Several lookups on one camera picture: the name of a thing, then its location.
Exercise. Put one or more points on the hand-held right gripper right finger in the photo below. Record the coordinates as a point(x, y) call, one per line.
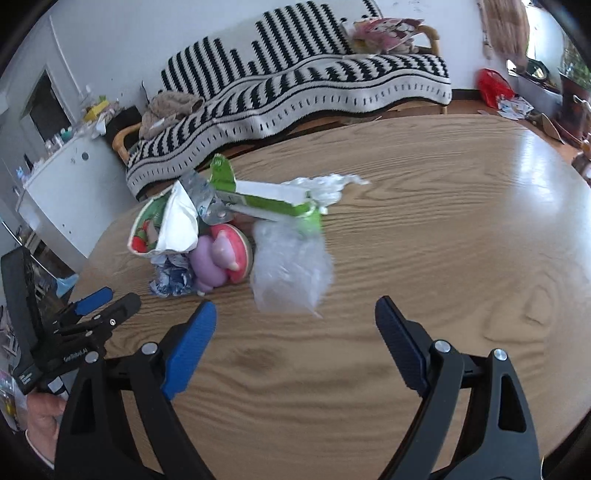
point(400, 344)

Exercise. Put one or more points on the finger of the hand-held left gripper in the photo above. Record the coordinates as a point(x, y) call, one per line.
point(115, 314)
point(94, 298)

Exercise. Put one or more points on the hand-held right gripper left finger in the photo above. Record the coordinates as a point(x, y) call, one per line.
point(190, 347)

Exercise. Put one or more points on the blue white wrapper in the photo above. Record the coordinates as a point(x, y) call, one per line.
point(173, 277)

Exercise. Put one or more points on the pink purple toy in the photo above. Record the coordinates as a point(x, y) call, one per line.
point(221, 258)

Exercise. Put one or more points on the strawberry printed wrapper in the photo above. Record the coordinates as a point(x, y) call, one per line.
point(178, 224)

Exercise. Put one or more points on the clear plastic bag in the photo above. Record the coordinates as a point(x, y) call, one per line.
point(286, 270)

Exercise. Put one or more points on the silver blister pack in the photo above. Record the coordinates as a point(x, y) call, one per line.
point(203, 198)

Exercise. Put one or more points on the green white carton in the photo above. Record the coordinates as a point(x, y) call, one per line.
point(263, 194)

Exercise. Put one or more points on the silver foil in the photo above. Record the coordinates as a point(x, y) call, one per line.
point(325, 188)

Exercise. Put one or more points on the person's left hand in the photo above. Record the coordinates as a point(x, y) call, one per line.
point(42, 415)

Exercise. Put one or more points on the light blue cloth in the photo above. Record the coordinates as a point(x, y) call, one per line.
point(67, 284)

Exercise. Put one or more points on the yellow printed packet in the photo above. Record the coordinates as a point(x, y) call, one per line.
point(8, 406)

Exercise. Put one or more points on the white cabinet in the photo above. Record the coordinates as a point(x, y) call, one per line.
point(69, 194)

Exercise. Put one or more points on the rattan sofa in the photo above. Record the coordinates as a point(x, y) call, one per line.
point(121, 138)

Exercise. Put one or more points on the cluster of small bottles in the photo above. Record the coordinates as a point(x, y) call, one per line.
point(60, 138)

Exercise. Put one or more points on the black box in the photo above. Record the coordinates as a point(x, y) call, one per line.
point(122, 121)

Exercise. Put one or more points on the yellow box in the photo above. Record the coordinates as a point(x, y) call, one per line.
point(96, 110)

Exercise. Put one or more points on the brown crumpled cloth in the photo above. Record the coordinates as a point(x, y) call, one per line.
point(168, 110)

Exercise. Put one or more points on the scattered white papers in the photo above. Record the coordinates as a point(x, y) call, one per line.
point(515, 108)

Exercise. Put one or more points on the brown cardboard piece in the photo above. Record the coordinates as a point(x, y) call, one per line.
point(549, 127)

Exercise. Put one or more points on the red plastic bag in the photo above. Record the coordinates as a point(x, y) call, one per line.
point(494, 87)

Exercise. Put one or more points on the grey striped sofa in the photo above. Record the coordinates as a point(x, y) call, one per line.
point(323, 78)

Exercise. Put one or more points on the grey low cabinet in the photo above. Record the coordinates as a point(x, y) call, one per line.
point(538, 92)

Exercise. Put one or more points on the dark red plant pot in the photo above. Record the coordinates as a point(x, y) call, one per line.
point(575, 108)

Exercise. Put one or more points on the pink printed cushion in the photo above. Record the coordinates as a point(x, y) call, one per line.
point(385, 34)

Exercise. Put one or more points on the brown fur coat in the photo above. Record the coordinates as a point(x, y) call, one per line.
point(503, 25)

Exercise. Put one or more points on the green potted plant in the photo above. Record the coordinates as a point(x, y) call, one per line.
point(577, 57)

